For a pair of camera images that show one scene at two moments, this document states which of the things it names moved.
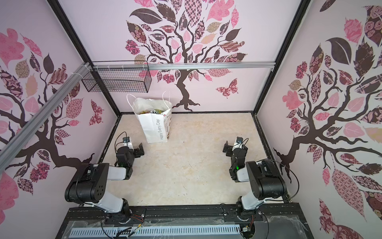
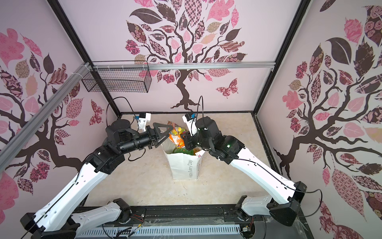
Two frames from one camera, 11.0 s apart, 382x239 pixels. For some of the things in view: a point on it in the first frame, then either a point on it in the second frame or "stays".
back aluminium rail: x=183 y=65 stays
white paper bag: x=155 y=116 to x=183 y=166
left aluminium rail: x=11 y=146 stays
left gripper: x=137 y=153 to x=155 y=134
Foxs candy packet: x=153 y=111 to x=191 y=152
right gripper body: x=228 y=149 to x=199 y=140
